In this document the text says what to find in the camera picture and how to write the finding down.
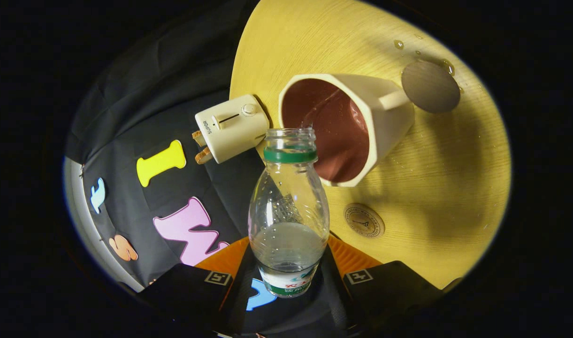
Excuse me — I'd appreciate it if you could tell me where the wooden table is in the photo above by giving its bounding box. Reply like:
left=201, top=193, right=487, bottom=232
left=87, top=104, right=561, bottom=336
left=229, top=0, right=512, bottom=290

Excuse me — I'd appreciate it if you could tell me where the black backdrop cloth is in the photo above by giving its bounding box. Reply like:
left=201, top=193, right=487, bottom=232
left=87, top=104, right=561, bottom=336
left=63, top=0, right=352, bottom=336

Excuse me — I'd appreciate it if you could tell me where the round printed coaster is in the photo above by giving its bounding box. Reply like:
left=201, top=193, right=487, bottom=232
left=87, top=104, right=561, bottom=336
left=344, top=203, right=386, bottom=238

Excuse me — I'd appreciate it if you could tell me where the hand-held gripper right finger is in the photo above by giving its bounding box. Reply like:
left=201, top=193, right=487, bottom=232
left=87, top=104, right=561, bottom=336
left=320, top=235, right=444, bottom=336

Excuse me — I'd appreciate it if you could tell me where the white toaster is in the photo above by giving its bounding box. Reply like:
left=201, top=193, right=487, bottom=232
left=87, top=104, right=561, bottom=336
left=195, top=94, right=270, bottom=164

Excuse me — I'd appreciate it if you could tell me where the clear plastic juice bottle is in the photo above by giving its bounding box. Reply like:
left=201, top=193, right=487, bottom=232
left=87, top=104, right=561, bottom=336
left=248, top=128, right=330, bottom=299

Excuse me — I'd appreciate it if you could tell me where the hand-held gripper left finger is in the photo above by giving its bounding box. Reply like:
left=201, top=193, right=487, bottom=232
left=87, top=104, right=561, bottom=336
left=138, top=237, right=258, bottom=336

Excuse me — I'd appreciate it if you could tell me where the cream cup with wooden handle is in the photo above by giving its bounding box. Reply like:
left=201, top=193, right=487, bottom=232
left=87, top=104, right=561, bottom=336
left=278, top=60, right=461, bottom=187

